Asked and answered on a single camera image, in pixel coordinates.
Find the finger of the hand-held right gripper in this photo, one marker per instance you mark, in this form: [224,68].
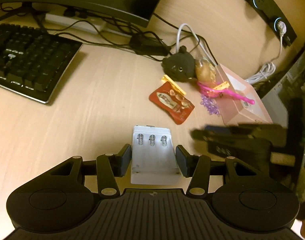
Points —
[201,135]
[218,128]

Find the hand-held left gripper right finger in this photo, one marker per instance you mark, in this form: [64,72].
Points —
[182,160]

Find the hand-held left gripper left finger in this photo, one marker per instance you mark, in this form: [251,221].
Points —
[125,158]

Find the pile of purple beads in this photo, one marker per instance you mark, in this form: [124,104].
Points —
[210,105]

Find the pink cardboard box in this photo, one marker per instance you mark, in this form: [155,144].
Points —
[238,110]

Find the white battery charger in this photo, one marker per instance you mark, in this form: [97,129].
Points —
[153,155]

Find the pink plastic strainer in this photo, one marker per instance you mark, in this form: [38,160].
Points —
[212,92]

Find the brown snack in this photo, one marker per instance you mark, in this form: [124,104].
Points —
[204,71]

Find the black plush toy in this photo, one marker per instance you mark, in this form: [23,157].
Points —
[178,66]

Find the red snack packet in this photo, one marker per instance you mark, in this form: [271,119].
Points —
[171,102]

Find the black power adapter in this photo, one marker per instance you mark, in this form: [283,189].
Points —
[147,43]

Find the white plug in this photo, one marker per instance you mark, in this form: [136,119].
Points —
[282,27]

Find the black keyboard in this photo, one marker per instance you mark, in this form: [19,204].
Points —
[27,55]

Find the white power strip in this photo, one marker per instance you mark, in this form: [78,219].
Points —
[75,23]

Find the black wall power rail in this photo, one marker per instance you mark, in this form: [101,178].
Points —
[270,7]

